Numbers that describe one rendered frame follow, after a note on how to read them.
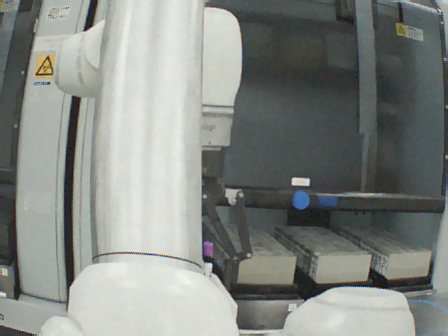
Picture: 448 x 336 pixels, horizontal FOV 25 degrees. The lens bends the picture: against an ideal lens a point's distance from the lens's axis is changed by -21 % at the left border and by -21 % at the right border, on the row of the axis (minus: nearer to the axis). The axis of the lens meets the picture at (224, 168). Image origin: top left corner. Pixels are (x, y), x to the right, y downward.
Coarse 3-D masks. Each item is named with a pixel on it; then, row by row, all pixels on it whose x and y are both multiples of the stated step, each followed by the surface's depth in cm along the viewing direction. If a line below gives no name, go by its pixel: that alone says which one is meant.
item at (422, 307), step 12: (408, 300) 183; (420, 300) 181; (432, 300) 180; (444, 300) 178; (420, 312) 168; (432, 312) 166; (444, 312) 165; (420, 324) 156; (432, 324) 154; (444, 324) 153
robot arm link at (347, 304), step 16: (336, 288) 102; (352, 288) 103; (368, 288) 103; (304, 304) 99; (320, 304) 97; (336, 304) 96; (352, 304) 96; (368, 304) 95; (384, 304) 96; (400, 304) 97; (288, 320) 99; (304, 320) 96; (320, 320) 95; (336, 320) 94; (352, 320) 94; (368, 320) 94; (384, 320) 94; (400, 320) 95
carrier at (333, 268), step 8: (320, 256) 206; (328, 256) 206; (336, 256) 206; (344, 256) 207; (352, 256) 207; (360, 256) 207; (368, 256) 207; (320, 264) 206; (328, 264) 206; (336, 264) 206; (344, 264) 207; (352, 264) 207; (360, 264) 207; (368, 264) 207; (320, 272) 206; (328, 272) 206; (336, 272) 207; (344, 272) 207; (352, 272) 207; (360, 272) 207; (368, 272) 207; (320, 280) 206; (328, 280) 207; (336, 280) 207; (344, 280) 207; (352, 280) 207; (360, 280) 207
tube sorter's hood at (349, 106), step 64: (256, 0) 202; (320, 0) 203; (384, 0) 205; (256, 64) 203; (320, 64) 204; (384, 64) 205; (256, 128) 204; (320, 128) 205; (384, 128) 206; (256, 192) 203; (320, 192) 204; (384, 192) 207
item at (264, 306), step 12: (240, 300) 197; (252, 300) 198; (264, 300) 198; (276, 300) 198; (288, 300) 198; (300, 300) 199; (240, 312) 197; (252, 312) 198; (264, 312) 198; (276, 312) 198; (288, 312) 198; (240, 324) 198; (252, 324) 198; (264, 324) 198; (276, 324) 198
